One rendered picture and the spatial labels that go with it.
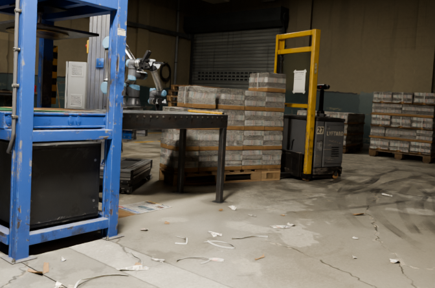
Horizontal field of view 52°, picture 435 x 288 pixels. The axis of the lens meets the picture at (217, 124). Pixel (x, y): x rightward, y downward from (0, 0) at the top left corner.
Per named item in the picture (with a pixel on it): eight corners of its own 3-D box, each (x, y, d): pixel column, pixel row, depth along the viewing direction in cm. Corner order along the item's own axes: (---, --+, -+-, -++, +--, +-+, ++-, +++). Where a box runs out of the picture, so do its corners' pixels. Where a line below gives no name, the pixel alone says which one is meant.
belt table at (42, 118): (57, 120, 336) (57, 107, 336) (109, 127, 295) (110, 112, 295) (-44, 120, 282) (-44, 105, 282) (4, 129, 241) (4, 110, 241)
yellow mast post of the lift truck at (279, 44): (267, 164, 602) (276, 35, 592) (272, 164, 606) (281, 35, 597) (272, 166, 594) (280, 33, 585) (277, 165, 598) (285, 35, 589)
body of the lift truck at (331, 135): (276, 171, 607) (280, 113, 603) (306, 170, 636) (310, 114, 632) (312, 180, 548) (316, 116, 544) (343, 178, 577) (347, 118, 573)
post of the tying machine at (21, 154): (22, 254, 248) (32, -27, 240) (30, 258, 242) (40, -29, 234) (6, 257, 241) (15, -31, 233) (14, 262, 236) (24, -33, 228)
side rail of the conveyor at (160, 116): (223, 127, 405) (223, 114, 405) (227, 127, 402) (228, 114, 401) (100, 129, 302) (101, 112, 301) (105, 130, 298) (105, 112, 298)
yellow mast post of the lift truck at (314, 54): (301, 173, 546) (310, 29, 536) (306, 172, 550) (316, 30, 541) (305, 174, 538) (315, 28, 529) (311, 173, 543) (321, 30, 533)
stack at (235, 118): (158, 179, 497) (161, 105, 493) (243, 175, 559) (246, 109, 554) (173, 186, 464) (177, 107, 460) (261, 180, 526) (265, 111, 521)
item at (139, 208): (149, 200, 392) (149, 200, 392) (171, 207, 374) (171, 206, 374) (115, 207, 364) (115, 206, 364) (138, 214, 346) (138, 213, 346)
